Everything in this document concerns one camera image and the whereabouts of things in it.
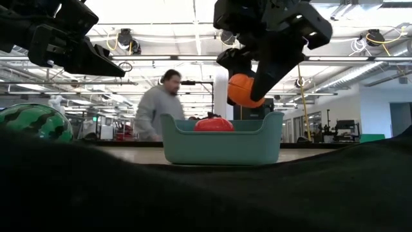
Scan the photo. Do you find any black aluminium table frame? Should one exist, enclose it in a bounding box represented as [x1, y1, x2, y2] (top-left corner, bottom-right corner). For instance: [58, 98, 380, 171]
[73, 140, 337, 150]

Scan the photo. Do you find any yellow cable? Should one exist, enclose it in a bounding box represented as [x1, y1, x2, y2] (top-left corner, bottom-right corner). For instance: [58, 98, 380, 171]
[296, 64, 312, 142]

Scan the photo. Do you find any grey ceiling cable reel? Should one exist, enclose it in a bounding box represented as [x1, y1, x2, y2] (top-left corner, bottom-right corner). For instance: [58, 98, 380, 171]
[220, 30, 238, 46]

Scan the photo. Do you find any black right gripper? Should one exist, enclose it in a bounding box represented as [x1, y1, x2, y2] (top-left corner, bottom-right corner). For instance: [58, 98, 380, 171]
[213, 0, 333, 107]

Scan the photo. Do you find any green striped toy watermelon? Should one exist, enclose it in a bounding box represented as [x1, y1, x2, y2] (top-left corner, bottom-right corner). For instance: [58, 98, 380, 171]
[0, 102, 75, 144]

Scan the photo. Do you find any black metal stand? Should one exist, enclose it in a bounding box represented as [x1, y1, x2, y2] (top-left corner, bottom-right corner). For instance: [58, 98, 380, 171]
[180, 80, 215, 114]

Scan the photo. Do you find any black ceiling cable reel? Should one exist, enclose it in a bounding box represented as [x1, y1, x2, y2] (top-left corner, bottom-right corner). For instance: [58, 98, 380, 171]
[366, 28, 386, 48]
[116, 28, 142, 55]

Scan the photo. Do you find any orange toy fruit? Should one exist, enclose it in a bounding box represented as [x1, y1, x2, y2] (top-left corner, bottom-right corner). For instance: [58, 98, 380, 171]
[227, 73, 267, 109]

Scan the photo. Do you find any red toy apple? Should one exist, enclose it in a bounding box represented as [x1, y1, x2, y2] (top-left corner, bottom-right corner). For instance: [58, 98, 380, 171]
[193, 117, 236, 132]

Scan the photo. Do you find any green bin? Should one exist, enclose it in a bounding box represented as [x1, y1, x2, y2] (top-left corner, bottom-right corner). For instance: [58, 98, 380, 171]
[359, 133, 386, 144]

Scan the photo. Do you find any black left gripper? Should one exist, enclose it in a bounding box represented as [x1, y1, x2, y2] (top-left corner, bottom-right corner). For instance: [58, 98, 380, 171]
[27, 0, 126, 79]

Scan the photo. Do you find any black monitor equipment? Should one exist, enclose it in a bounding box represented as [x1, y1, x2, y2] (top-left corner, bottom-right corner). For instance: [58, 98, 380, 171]
[333, 119, 357, 143]

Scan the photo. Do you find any teal plastic container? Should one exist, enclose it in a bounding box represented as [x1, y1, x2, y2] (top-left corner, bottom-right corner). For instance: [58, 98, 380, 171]
[160, 111, 285, 166]

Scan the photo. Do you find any person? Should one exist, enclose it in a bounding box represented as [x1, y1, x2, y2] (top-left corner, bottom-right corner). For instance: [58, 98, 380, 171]
[134, 68, 187, 142]

